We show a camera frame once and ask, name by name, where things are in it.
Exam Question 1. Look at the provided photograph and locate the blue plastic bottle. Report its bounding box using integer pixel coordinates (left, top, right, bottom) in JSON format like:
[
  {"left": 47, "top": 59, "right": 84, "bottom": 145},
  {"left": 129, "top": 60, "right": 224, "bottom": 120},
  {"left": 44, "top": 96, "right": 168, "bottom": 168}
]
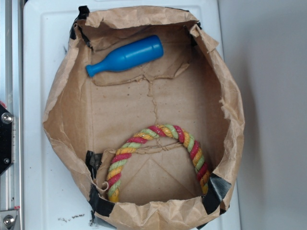
[{"left": 85, "top": 35, "right": 164, "bottom": 77}]

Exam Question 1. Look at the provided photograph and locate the brown paper bag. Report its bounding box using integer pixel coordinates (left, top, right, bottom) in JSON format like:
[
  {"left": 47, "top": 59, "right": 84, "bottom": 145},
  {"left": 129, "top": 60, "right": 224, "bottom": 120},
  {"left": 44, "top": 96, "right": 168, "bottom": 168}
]
[{"left": 43, "top": 6, "right": 245, "bottom": 230}]

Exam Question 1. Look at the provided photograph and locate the multicolour twisted rope ring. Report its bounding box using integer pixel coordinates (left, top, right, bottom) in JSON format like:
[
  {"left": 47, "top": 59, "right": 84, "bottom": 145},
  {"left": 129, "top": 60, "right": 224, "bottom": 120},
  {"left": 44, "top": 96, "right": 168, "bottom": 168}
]
[{"left": 106, "top": 124, "right": 211, "bottom": 203}]

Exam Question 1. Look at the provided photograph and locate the black metal bracket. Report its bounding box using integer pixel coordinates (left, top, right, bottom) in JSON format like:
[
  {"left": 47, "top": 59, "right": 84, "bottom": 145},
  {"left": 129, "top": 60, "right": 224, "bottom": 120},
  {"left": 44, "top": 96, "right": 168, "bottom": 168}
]
[{"left": 0, "top": 101, "right": 13, "bottom": 175}]

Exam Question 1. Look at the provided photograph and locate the aluminium frame rail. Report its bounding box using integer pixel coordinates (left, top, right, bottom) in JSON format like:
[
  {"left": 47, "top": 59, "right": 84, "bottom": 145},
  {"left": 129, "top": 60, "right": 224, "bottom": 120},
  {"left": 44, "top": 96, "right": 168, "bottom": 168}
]
[{"left": 0, "top": 0, "right": 24, "bottom": 230}]

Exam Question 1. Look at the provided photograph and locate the silver corner bracket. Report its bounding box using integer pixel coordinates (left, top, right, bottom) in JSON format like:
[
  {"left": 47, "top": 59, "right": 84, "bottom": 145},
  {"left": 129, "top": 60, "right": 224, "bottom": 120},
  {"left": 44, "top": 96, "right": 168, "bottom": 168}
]
[{"left": 0, "top": 210, "right": 21, "bottom": 230}]

